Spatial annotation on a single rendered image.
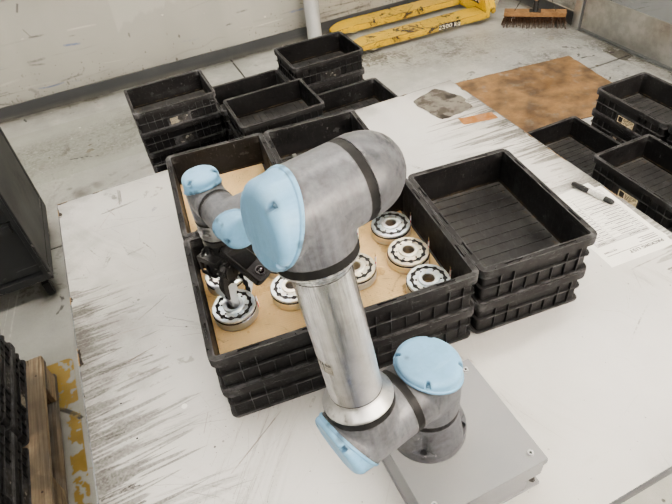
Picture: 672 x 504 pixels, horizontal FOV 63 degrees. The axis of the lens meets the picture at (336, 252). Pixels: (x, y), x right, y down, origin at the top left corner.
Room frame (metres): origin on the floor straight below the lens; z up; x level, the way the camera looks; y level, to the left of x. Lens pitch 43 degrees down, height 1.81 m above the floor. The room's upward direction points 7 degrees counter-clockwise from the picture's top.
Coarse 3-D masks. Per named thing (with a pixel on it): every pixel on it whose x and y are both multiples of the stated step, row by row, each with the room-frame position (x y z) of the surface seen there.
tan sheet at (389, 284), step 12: (360, 228) 1.12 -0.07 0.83; (360, 240) 1.07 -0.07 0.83; (372, 240) 1.06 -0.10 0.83; (360, 252) 1.02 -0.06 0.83; (372, 252) 1.02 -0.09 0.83; (384, 252) 1.01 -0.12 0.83; (384, 264) 0.97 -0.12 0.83; (384, 276) 0.93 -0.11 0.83; (396, 276) 0.92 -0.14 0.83; (372, 288) 0.89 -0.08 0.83; (384, 288) 0.89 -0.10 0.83; (396, 288) 0.89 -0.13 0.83; (372, 300) 0.86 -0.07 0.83; (384, 300) 0.85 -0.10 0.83
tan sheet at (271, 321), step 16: (256, 288) 0.94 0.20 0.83; (208, 304) 0.91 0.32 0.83; (272, 304) 0.88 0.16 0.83; (256, 320) 0.84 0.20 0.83; (272, 320) 0.83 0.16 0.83; (288, 320) 0.83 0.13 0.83; (304, 320) 0.82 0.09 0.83; (224, 336) 0.80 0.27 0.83; (240, 336) 0.80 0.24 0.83; (256, 336) 0.79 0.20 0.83; (272, 336) 0.79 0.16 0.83; (224, 352) 0.76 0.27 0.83
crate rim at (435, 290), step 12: (408, 180) 1.17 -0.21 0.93; (420, 204) 1.07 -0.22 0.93; (432, 216) 1.03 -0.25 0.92; (444, 228) 0.97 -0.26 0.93; (456, 252) 0.89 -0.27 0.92; (468, 264) 0.84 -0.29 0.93; (468, 276) 0.80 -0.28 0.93; (432, 288) 0.78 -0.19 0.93; (444, 288) 0.78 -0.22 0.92; (456, 288) 0.79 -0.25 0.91; (396, 300) 0.76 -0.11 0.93; (408, 300) 0.76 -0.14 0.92; (420, 300) 0.77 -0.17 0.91; (372, 312) 0.74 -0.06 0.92; (384, 312) 0.75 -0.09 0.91
